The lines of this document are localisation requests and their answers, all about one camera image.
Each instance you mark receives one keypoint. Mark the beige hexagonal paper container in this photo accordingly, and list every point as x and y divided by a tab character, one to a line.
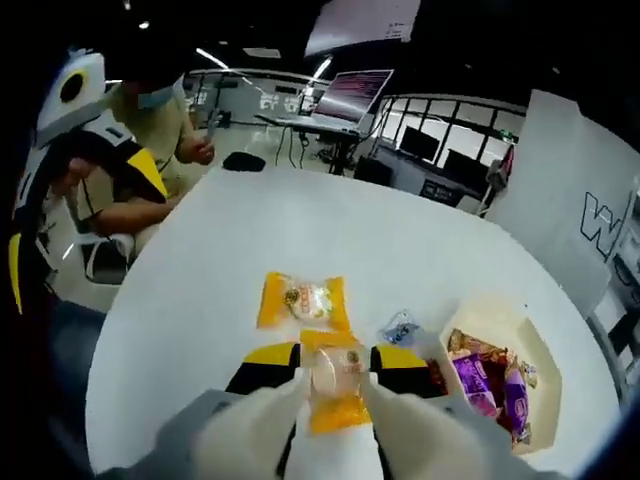
542	400

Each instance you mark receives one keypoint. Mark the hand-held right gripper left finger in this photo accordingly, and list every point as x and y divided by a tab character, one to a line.
260	377

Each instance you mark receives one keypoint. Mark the small purple food packet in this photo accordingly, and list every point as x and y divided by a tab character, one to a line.
517	405

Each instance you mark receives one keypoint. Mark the hanging projector screen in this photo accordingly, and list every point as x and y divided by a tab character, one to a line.
360	25

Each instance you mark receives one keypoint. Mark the white plastic chair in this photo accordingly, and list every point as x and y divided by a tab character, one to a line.
105	250

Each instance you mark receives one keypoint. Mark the black monitor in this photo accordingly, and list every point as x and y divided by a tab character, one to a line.
420	142
465	162

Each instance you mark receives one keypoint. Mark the laptop on stand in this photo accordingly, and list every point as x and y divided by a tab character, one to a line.
350	95

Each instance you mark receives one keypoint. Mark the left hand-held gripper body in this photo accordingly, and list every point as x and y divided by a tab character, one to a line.
55	117

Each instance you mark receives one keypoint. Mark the person's blue jeans leg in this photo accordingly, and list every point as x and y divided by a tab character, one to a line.
75	350

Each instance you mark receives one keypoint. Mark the yellow food packet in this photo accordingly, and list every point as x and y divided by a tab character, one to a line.
302	300
335	380

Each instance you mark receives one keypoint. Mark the large purple food packet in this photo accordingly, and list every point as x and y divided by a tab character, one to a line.
475	385

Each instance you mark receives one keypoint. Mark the black computer tower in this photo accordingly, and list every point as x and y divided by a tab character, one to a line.
372	170

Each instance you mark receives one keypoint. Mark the bright red food packet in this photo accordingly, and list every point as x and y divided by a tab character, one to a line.
439	377

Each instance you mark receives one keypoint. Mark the clear food packet dark contents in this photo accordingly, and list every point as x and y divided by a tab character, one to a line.
400	330

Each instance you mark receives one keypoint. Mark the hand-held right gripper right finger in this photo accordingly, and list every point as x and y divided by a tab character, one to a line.
405	382

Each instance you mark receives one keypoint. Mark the black pouch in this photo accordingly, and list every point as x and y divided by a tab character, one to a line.
243	162

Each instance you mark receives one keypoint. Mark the white lettered partition panel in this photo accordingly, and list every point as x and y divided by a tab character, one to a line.
560	175

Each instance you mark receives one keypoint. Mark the black tripod stand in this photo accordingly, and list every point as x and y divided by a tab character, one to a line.
340	150

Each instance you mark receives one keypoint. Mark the white food tongs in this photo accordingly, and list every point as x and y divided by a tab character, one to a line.
330	460

